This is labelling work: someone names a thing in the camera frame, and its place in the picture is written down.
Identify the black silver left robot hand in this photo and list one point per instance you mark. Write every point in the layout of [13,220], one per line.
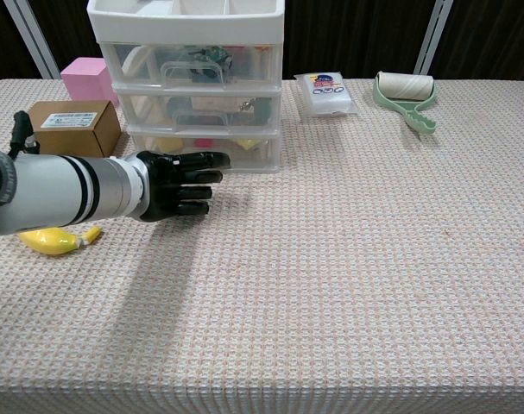
[175,185]

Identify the clear plastic drawer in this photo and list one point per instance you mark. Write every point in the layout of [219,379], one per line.
[261,157]

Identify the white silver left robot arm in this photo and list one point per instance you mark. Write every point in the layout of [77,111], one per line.
[50,190]

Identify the yellow packet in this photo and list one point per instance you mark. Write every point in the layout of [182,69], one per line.
[246,143]

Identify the clear drawer with green toy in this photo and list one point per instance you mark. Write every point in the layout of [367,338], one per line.
[136,69]

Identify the yellow sponge block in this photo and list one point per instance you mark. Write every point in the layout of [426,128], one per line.
[164,143]

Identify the pink round cap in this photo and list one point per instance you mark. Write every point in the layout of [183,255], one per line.
[203,143]

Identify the brown cardboard box with label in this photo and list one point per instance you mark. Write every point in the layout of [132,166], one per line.
[71,138]

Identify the teal block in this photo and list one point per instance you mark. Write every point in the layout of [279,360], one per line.
[265,108]

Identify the green black toy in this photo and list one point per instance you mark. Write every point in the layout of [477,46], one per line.
[210,58]

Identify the yellow banana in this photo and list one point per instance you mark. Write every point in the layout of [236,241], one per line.
[50,241]

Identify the pink cube block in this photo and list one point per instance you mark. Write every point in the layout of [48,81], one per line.
[86,79]

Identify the beige waffle tablecloth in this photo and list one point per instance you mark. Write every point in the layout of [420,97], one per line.
[309,280]

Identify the white sponge in plastic pack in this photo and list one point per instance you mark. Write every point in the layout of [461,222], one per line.
[328,97]

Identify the green lint roller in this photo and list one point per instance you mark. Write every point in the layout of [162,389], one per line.
[406,88]

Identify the white plastic organizer frame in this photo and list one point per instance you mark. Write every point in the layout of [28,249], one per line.
[184,26]

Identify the white metal frame post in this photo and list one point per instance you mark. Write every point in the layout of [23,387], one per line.
[28,39]
[432,39]

